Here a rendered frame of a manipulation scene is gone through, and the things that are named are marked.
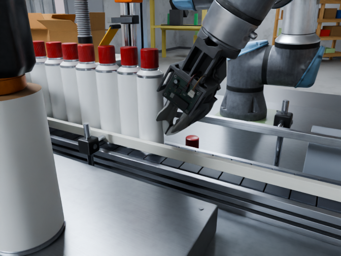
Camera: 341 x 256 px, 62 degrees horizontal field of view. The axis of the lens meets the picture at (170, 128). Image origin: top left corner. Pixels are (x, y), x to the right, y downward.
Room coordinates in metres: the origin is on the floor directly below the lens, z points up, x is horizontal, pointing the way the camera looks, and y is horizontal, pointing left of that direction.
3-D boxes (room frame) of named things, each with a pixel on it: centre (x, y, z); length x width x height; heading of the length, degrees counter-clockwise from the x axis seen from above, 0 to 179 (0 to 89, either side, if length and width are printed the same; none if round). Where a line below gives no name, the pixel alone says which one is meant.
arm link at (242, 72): (0.89, -0.24, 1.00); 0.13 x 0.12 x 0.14; 60
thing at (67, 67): (0.63, 0.22, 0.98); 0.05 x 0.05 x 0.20
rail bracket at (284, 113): (0.48, -0.20, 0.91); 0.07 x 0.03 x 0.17; 151
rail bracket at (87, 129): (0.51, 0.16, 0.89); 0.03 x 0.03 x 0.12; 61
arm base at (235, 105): (0.89, -0.24, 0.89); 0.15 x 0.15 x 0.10
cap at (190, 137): (0.64, -0.05, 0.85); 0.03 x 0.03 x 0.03
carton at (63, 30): (2.40, 0.75, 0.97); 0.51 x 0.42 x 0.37; 156
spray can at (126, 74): (0.56, 0.08, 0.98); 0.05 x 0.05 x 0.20
